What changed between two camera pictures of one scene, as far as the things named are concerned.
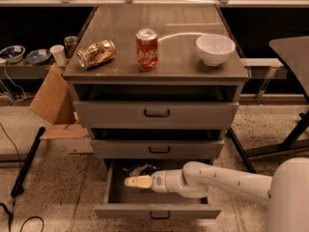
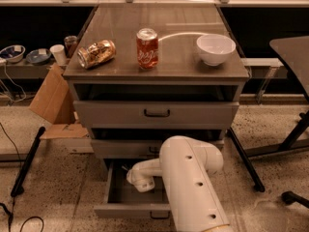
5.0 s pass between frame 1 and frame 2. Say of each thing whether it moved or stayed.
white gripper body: moved
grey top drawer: stayed
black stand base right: stayed
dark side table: stayed
